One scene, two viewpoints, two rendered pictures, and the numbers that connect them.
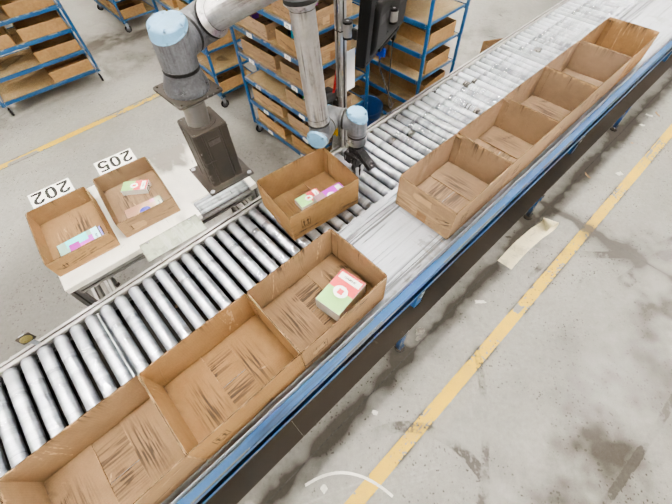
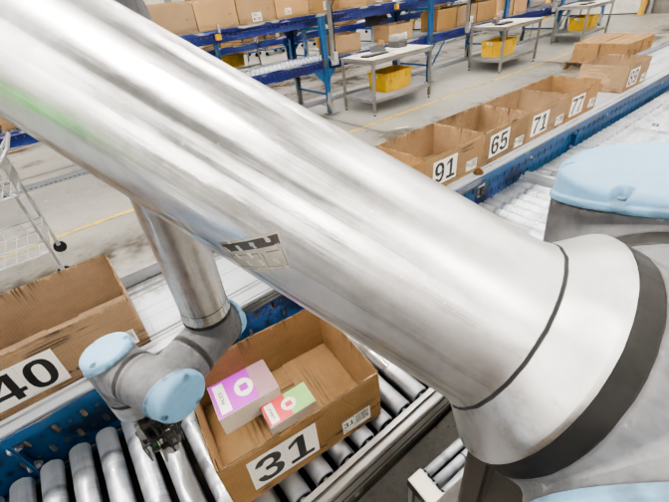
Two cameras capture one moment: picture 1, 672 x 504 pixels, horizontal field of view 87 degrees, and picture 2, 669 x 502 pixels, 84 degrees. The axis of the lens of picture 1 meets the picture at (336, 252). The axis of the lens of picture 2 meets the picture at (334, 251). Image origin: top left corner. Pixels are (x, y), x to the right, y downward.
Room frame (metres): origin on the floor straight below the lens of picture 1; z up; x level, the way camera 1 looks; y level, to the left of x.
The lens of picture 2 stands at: (1.76, 0.35, 1.65)
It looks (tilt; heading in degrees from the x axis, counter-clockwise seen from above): 35 degrees down; 186
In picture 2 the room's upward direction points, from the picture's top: 7 degrees counter-clockwise
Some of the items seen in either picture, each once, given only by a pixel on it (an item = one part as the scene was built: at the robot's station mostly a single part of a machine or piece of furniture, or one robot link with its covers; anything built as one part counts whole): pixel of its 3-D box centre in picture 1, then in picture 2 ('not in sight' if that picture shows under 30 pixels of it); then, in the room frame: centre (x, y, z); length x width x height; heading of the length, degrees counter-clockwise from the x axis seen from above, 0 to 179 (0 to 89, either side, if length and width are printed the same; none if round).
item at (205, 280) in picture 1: (212, 289); not in sight; (0.76, 0.56, 0.72); 0.52 x 0.05 x 0.05; 40
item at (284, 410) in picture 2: (309, 199); (289, 407); (1.21, 0.12, 0.77); 0.13 x 0.07 x 0.04; 125
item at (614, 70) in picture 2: not in sight; (613, 73); (-1.20, 2.15, 0.96); 0.39 x 0.29 x 0.17; 131
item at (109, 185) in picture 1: (136, 194); not in sight; (1.29, 1.00, 0.80); 0.38 x 0.28 x 0.10; 35
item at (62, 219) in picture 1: (72, 229); not in sight; (1.09, 1.25, 0.80); 0.38 x 0.28 x 0.10; 36
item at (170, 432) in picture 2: (355, 152); (153, 421); (1.35, -0.12, 0.95); 0.09 x 0.08 x 0.12; 40
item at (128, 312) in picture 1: (145, 337); not in sight; (0.55, 0.80, 0.72); 0.52 x 0.05 x 0.05; 40
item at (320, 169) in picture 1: (309, 192); (283, 391); (1.21, 0.11, 0.83); 0.39 x 0.29 x 0.17; 124
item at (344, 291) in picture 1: (341, 295); not in sight; (0.60, -0.01, 0.92); 0.16 x 0.11 x 0.07; 139
